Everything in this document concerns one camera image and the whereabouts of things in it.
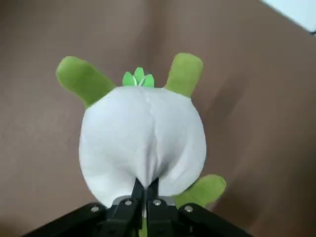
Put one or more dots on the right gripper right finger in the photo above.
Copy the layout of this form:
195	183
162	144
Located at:
172	219

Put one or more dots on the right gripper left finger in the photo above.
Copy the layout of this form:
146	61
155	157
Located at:
118	217

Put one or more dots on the white doll green limbs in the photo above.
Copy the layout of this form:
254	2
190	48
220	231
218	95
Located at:
143	133

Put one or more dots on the white side table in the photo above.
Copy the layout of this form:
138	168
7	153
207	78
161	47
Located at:
296	12

